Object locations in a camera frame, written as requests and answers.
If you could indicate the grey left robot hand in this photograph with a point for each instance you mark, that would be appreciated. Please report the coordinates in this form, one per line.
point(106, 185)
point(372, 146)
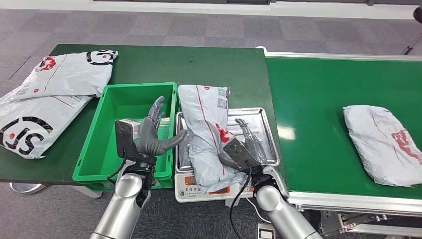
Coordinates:
point(150, 140)

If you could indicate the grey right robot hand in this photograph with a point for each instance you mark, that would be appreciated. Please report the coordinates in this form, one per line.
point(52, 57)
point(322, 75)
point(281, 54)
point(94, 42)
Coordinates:
point(252, 138)

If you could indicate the grey mailer with QR codes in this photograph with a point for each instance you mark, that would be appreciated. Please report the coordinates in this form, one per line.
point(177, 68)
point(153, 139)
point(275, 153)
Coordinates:
point(204, 132)

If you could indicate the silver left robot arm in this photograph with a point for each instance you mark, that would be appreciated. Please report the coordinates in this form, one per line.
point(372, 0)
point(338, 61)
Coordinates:
point(122, 204)

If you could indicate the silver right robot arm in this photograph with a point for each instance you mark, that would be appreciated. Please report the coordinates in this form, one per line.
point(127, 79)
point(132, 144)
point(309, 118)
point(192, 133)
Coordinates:
point(283, 214)

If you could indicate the green conveyor belt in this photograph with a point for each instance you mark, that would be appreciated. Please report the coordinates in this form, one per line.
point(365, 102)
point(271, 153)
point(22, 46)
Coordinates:
point(313, 99)

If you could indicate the electronic scale with steel tray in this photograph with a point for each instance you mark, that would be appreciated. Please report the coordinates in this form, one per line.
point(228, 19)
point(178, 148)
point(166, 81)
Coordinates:
point(267, 138)

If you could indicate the green plastic crate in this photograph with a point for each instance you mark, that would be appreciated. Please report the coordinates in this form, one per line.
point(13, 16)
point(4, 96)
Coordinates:
point(108, 138)

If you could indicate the white table leg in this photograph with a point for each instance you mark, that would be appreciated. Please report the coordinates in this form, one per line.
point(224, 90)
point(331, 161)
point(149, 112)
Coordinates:
point(87, 192)

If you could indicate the dark green table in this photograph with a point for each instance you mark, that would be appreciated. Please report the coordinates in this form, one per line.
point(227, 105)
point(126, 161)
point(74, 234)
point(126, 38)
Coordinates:
point(204, 66)

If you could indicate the grey floor socket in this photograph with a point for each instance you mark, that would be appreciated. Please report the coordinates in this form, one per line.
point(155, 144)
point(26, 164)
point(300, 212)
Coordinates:
point(265, 232)

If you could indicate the grey mailer small black logo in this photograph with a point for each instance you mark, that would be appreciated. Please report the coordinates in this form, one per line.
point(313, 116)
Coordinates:
point(72, 74)

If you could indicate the grey mailer large black logo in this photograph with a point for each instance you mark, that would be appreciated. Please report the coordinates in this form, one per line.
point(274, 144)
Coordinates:
point(36, 118)

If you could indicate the crumpled grey mailer red print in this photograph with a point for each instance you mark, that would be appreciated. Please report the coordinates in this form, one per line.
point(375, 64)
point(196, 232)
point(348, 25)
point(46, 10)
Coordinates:
point(379, 142)

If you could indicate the round silver table foot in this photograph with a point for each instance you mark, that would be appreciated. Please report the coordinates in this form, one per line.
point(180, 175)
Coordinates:
point(26, 187)

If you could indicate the black tripod leg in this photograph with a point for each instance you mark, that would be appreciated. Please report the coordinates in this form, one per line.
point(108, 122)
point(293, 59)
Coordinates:
point(412, 46)

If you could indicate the black round object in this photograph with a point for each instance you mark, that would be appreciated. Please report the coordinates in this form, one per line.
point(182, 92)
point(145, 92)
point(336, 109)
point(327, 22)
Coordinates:
point(418, 14)

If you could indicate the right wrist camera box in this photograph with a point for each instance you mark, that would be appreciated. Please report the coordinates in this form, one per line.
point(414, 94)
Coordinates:
point(240, 155)

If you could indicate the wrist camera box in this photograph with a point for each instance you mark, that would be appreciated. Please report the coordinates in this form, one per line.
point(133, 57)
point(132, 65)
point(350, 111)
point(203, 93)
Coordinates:
point(240, 155)
point(123, 135)

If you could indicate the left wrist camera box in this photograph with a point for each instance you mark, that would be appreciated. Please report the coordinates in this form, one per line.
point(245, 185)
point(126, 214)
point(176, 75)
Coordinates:
point(123, 135)

